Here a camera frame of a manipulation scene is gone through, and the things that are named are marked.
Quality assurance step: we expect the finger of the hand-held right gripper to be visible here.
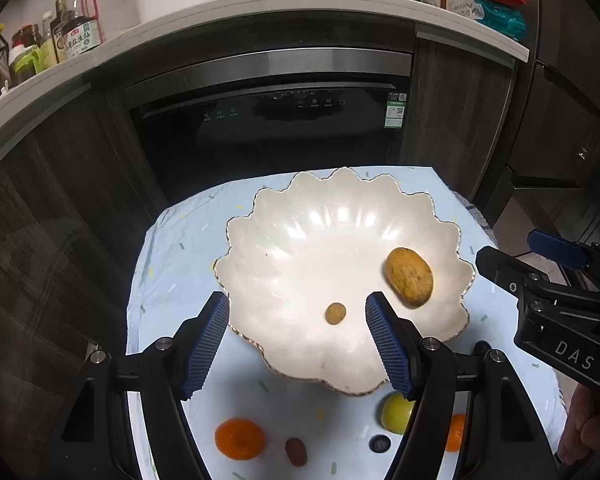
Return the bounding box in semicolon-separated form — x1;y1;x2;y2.
476;246;600;311
527;230;600;291

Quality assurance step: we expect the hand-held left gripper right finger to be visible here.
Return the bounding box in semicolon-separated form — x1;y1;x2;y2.
365;290;561;480

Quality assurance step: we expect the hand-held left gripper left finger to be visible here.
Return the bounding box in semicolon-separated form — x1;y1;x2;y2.
45;290;231;480

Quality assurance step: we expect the green apple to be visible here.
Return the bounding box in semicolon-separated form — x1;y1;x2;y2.
377;391;418;436

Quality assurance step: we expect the orange tangerine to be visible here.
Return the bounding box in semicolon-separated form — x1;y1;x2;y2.
445;413;467;453
214;418;267;460

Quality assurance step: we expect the white scalloped gold-rimmed bowl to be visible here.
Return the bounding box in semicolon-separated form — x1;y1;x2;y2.
212;166;477;397

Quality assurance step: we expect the person's right hand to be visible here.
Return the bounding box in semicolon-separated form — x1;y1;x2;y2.
555;385;600;467

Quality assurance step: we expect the brown potato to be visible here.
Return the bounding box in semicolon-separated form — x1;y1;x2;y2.
384;246;434;309

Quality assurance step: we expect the light blue confetti tablecloth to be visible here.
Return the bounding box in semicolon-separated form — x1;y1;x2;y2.
125;165;571;480

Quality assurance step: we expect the tall dark cabinet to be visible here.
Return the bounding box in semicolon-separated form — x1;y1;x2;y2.
500;0;600;281

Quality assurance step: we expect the red jujube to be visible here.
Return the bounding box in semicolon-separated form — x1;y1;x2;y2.
285;437;308;467

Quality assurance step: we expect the dark wood cabinet door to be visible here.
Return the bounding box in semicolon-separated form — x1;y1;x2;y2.
0;77;171;480
399;25;523;201

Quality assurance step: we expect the built-in black oven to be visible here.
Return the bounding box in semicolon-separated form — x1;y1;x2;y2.
120;51;414;211

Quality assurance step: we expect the teal snack packet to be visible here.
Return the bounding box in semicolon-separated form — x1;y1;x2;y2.
479;0;527;42

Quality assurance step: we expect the white snack packet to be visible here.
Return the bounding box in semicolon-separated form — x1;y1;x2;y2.
447;0;486;22

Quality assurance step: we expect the green-lidded jar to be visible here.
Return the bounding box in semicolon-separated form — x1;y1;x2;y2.
10;45;48;85

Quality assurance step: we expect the slim clear bottle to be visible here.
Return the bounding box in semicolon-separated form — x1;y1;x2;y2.
40;10;61;68

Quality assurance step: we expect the dark red-capped bottle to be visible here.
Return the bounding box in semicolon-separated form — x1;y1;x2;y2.
11;24;43;51

